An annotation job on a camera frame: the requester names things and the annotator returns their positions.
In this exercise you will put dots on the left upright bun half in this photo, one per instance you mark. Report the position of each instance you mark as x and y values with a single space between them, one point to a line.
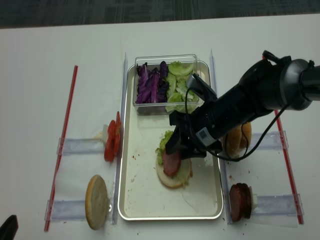
96 202

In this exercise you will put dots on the white pusher block at tomato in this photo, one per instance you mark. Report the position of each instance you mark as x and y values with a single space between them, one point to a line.
105 134

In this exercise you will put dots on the left red rod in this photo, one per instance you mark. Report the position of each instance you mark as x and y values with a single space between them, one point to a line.
63 135

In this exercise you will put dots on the meat patty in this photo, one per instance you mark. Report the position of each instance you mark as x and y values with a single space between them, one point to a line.
171 163

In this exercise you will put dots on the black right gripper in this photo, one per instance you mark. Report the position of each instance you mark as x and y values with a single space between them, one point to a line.
198 132

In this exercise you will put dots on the right long clear rail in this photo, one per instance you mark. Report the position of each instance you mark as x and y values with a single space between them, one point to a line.
222 163

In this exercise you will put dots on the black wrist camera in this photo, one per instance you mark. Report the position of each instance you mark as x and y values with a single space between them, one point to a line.
200 88

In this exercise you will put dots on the clear rail near left bun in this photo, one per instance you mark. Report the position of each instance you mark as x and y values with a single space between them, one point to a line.
64 210

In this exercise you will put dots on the black object bottom left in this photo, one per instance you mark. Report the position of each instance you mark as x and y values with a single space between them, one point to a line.
9 228

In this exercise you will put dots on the green lettuce in box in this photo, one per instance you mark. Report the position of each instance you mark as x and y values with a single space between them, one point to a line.
178 74

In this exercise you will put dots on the bottom bun on tray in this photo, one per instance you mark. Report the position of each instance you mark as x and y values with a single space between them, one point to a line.
179 179

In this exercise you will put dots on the white pusher block at patties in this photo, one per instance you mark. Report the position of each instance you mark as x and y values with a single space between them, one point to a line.
254 199

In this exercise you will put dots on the right red rod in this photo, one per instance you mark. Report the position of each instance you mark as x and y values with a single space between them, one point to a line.
295 195

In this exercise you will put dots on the clear plastic salad box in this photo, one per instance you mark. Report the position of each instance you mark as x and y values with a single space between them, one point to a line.
192 99

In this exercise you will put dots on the right bun behind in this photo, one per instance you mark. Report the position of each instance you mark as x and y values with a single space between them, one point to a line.
246 135

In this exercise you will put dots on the clear rail near tomato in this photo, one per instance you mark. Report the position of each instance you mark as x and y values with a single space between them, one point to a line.
72 146

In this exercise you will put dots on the right sesame bun front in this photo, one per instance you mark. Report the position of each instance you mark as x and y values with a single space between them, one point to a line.
234 142

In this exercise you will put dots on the clear rail near right buns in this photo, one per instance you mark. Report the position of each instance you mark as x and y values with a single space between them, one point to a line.
274 140

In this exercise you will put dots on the purple cabbage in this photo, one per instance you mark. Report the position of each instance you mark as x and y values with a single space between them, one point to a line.
152 87

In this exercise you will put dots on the lettuce leaf on bun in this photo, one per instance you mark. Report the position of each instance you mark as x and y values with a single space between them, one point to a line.
162 145

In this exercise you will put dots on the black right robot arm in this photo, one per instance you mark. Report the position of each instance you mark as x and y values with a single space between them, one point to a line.
270 84

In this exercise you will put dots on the clear rail near patties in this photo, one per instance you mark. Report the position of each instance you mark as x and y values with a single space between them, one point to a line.
275 205

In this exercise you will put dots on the red tomato slices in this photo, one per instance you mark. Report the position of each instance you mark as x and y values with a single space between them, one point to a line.
113 142

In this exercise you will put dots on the red rod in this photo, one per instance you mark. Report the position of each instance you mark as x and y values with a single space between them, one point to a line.
63 135
295 195

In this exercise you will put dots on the stacked meat patties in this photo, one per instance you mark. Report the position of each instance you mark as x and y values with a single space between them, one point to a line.
241 202

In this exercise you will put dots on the metal tray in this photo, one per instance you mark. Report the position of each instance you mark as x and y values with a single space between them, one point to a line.
142 196

